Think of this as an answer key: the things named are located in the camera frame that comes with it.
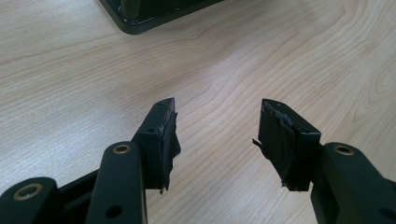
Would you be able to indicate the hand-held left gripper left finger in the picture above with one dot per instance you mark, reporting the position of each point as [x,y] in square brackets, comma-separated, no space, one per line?
[155,149]

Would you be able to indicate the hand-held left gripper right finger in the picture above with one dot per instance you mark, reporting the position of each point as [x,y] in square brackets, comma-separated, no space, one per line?
[289,149]

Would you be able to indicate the red and black shoe rack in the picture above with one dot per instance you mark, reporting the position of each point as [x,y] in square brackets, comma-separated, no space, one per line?
[143,21]

